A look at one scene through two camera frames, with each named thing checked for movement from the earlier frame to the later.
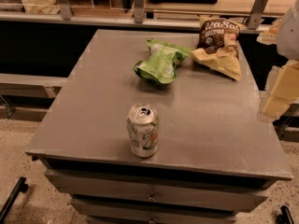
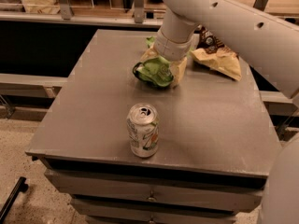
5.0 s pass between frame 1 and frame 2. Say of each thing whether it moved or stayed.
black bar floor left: stayed
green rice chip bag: stayed
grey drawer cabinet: stayed
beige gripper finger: moved
